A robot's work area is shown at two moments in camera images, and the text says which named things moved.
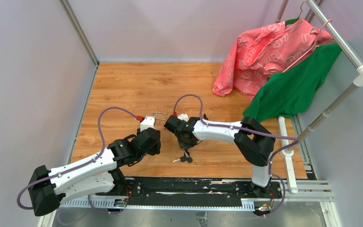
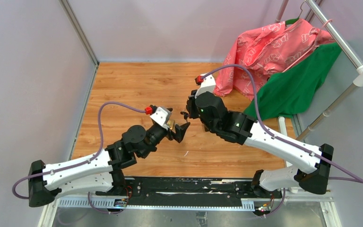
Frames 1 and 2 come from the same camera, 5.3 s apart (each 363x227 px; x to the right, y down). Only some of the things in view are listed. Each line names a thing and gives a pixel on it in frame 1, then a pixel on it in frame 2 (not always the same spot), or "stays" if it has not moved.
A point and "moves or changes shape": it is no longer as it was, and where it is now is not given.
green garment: (294, 91) stays
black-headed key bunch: (185, 158) moves or changes shape
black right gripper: (185, 145) → (191, 103)
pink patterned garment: (255, 54) stays
